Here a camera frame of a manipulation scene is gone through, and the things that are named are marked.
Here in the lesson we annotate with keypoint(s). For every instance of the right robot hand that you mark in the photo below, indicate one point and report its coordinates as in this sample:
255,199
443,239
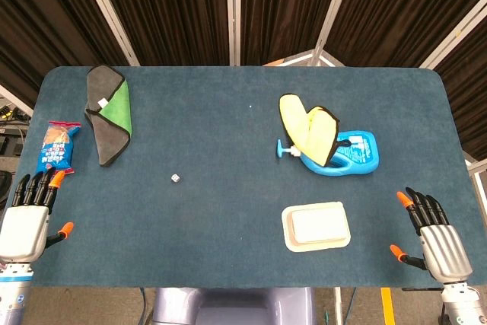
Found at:
443,243

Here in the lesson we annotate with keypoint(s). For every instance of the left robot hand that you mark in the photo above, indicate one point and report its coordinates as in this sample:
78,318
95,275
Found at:
23,228

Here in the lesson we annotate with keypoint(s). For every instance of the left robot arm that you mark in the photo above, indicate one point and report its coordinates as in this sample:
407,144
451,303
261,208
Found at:
13,292

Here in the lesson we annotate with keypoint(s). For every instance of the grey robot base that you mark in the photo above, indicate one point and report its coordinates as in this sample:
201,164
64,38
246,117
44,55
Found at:
232,306

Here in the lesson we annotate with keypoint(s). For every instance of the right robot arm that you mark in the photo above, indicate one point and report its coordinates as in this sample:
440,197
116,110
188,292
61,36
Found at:
462,304

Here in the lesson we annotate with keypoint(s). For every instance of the small white die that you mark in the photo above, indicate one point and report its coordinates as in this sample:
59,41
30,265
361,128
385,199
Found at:
175,178

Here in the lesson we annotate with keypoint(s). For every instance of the blue snack packet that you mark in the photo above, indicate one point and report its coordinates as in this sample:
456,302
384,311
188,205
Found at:
57,146

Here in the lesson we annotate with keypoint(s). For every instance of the blue pump detergent bottle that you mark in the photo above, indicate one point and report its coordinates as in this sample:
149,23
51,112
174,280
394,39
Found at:
354,157

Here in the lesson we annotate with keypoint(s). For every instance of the cream rectangular tray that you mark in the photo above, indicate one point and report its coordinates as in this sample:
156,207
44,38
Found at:
316,226

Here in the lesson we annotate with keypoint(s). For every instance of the grey and green cloth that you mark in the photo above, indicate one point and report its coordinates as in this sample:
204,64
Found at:
110,119

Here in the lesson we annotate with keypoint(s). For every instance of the yellow cloth with black trim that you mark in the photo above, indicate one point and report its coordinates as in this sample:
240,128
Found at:
310,131

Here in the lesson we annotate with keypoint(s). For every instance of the black folding curtain screen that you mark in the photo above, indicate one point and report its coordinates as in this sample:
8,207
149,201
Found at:
243,9

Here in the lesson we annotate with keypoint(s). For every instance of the white metal frame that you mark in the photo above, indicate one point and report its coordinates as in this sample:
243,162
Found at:
477,176

